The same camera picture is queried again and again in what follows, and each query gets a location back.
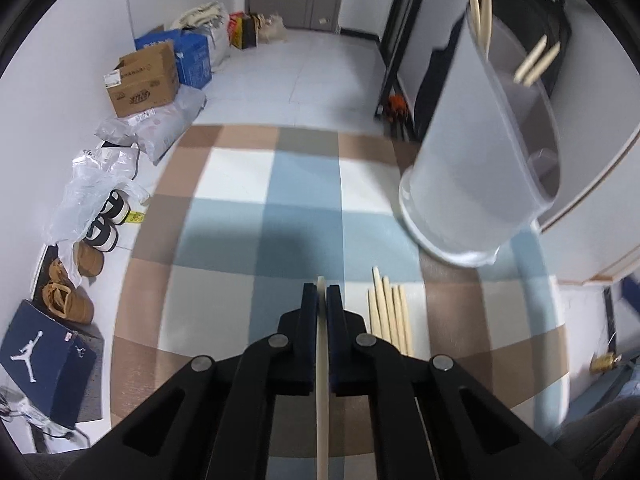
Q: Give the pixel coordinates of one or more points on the orange tool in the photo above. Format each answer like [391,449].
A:
[396,106]

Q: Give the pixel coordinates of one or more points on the yellow wrapper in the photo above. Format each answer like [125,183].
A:
[135,216]

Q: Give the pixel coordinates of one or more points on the checkered rug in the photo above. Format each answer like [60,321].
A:
[250,210]

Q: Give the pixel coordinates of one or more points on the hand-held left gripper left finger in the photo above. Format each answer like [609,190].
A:
[310,310]

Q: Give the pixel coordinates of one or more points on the white and beige bag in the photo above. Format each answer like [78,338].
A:
[197,15]

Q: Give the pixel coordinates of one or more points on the dark floor mat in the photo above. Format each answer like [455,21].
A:
[92,385]

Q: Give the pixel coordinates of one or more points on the white plastic utensil holder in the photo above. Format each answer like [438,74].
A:
[465,160]

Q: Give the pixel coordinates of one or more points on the blue cardboard box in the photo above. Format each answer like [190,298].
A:
[195,60]

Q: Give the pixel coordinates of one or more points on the clear plastic bag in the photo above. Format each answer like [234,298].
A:
[80,195]

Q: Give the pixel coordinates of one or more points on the small brass object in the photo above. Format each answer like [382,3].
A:
[606,362]

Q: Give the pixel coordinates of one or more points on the white and black sneaker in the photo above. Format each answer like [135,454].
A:
[116,207]
[101,234]

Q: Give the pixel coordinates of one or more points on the red and black paper bag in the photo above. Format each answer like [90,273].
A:
[242,32]

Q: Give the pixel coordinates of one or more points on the person's grey trouser leg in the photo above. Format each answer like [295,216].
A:
[600,445]

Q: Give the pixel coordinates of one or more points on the black metal rack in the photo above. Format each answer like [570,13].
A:
[400,25]

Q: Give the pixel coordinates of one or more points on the brown cardboard box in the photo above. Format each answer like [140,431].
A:
[145,82]

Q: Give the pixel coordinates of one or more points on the slim wooden chopstick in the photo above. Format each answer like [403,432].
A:
[542,65]
[486,15]
[474,5]
[322,410]
[531,60]

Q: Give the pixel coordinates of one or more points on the black backpack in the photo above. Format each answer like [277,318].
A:
[525,25]

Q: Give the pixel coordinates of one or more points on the tan suede shoe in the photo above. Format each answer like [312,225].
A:
[70,305]
[89,260]
[58,272]

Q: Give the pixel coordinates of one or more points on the beige plastic bag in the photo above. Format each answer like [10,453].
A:
[272,29]

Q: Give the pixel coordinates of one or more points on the navy shoe box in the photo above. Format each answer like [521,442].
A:
[40,360]

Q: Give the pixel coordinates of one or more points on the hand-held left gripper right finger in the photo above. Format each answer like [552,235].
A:
[335,310]

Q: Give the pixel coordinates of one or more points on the grey plastic mail bag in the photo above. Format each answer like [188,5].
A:
[155,125]

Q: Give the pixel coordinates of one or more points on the bunch of wooden chopsticks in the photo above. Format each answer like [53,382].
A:
[390,315]

